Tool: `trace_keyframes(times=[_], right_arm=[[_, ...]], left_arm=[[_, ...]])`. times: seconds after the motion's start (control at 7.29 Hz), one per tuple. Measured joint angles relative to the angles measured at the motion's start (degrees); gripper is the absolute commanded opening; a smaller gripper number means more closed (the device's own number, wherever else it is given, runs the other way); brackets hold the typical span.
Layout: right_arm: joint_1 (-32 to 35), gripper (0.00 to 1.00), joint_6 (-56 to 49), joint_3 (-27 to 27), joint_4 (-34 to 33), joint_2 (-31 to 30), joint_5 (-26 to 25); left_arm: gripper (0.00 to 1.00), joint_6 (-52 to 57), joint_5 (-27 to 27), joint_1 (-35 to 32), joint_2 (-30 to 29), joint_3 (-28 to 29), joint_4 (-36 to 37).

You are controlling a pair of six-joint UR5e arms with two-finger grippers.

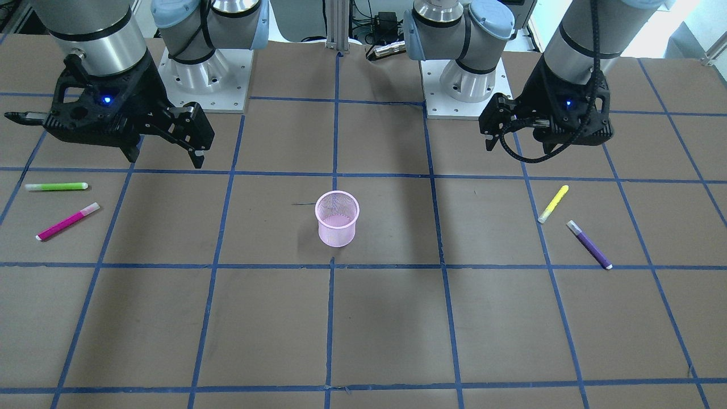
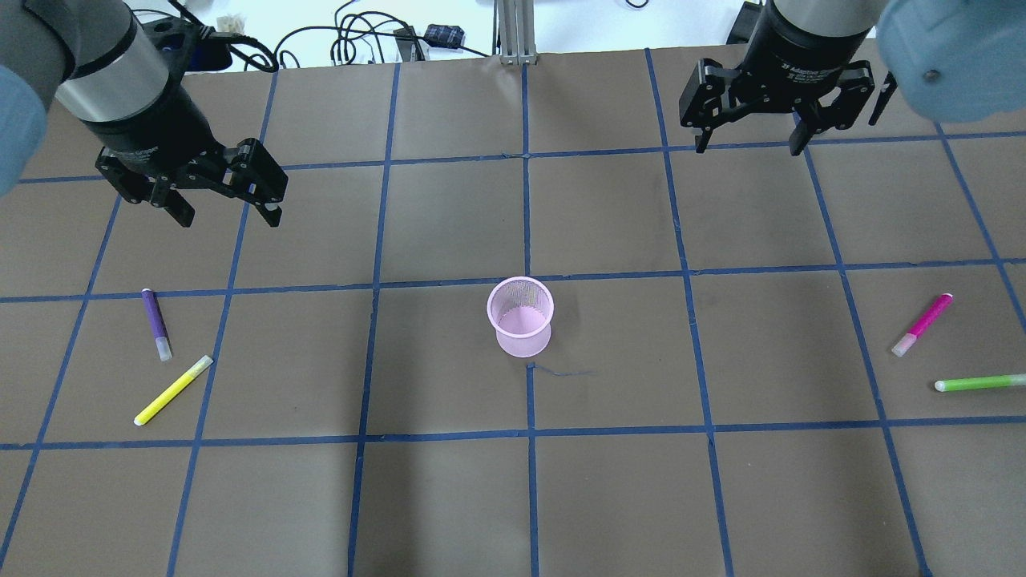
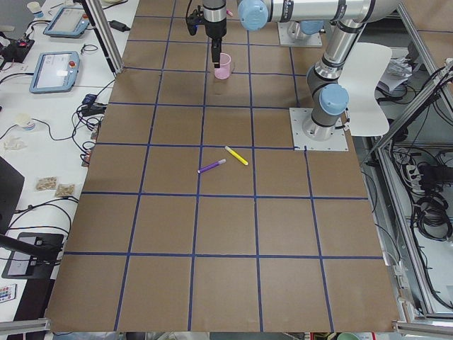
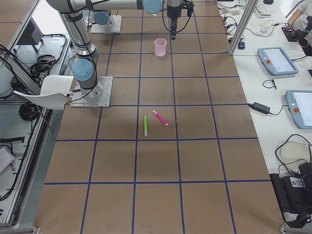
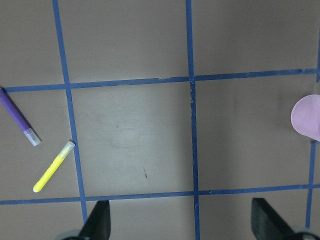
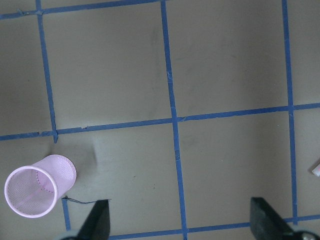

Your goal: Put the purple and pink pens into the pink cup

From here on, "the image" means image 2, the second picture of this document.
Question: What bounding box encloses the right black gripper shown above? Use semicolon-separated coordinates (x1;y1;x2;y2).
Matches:
681;20;875;156

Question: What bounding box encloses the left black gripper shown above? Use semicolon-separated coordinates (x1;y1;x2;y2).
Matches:
95;120;289;228

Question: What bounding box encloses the purple pen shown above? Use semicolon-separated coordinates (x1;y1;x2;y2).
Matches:
140;289;173;362

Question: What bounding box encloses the pink pen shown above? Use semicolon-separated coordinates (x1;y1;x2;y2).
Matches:
891;293;954;357

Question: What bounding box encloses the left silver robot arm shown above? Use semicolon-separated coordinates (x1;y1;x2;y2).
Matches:
1;1;287;228

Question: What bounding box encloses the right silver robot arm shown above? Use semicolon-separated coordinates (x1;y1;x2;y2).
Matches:
678;1;1025;155

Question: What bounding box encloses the pink mesh cup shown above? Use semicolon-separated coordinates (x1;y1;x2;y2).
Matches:
485;276;555;358

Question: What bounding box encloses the yellow pen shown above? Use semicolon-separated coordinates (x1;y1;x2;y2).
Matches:
132;355;215;426

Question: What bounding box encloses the small blue black device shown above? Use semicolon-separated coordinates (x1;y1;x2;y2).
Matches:
422;23;466;49

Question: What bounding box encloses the green pen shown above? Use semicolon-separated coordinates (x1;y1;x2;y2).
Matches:
934;373;1025;392

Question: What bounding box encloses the black cable bundle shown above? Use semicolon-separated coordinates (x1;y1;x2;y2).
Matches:
128;0;491;75

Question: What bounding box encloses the aluminium frame post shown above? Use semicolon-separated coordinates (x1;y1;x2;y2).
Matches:
492;0;538;66

